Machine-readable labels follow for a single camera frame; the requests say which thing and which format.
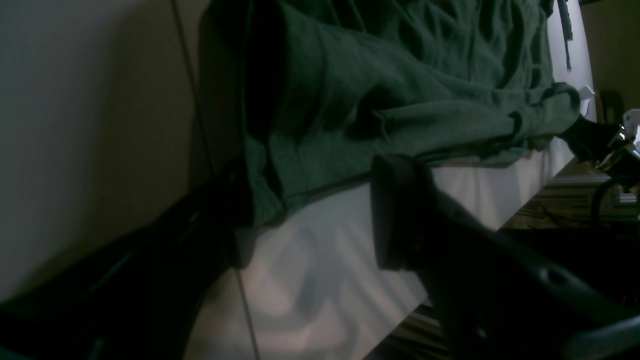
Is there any dark green t-shirt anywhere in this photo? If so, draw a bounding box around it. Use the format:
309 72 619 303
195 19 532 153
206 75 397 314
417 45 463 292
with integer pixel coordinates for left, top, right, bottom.
199 0 581 228

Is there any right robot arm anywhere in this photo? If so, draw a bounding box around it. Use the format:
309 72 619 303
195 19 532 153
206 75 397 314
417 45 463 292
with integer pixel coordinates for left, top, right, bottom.
558 115 640 228

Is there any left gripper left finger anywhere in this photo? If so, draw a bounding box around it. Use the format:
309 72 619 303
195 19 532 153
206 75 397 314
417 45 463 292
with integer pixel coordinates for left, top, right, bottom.
0 160 250 360

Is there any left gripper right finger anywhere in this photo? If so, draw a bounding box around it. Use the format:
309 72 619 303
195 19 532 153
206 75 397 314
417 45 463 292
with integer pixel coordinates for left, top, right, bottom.
370 155 639 360

